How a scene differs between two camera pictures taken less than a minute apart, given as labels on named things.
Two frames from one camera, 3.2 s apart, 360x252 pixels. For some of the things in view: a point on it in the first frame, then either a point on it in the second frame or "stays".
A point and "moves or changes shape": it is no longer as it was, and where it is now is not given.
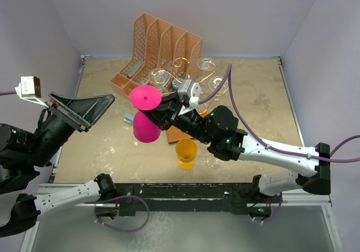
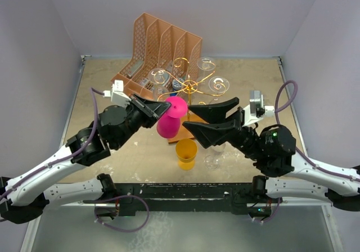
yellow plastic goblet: x=186 y=151 stays
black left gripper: x=82 y=113 -> x=151 y=110
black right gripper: x=167 y=113 -> x=207 y=134
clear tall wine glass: x=160 y=77 stays
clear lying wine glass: x=211 y=162 stays
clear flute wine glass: x=214 y=82 stays
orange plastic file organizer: x=162 y=54 stays
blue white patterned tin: x=176 y=83 stays
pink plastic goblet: x=145 y=98 moves or changes shape
